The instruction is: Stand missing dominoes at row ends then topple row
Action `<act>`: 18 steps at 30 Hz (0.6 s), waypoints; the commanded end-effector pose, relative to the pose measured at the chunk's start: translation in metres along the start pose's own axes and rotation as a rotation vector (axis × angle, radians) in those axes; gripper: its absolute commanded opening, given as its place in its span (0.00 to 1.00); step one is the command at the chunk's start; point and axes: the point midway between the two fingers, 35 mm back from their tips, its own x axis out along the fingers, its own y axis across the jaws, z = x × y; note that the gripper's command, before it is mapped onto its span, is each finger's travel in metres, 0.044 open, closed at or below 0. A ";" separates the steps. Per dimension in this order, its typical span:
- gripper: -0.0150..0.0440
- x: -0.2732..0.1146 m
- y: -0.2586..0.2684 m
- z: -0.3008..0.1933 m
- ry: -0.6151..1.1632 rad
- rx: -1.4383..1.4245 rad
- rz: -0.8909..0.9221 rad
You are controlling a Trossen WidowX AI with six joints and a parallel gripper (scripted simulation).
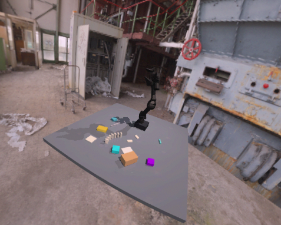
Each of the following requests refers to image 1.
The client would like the cream flat square tile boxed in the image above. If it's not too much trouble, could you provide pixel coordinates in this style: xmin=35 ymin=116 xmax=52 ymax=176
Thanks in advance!
xmin=85 ymin=136 xmax=96 ymax=143

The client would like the purple block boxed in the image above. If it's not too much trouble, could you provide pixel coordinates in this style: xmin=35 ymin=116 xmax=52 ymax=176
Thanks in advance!
xmin=147 ymin=158 xmax=154 ymax=166

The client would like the yellow rectangular block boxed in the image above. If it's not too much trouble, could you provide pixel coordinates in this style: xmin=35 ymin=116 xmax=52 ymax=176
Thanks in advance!
xmin=97 ymin=125 xmax=108 ymax=133

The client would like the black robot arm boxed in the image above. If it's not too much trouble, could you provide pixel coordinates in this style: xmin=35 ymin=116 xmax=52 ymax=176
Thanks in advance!
xmin=139 ymin=73 xmax=160 ymax=124

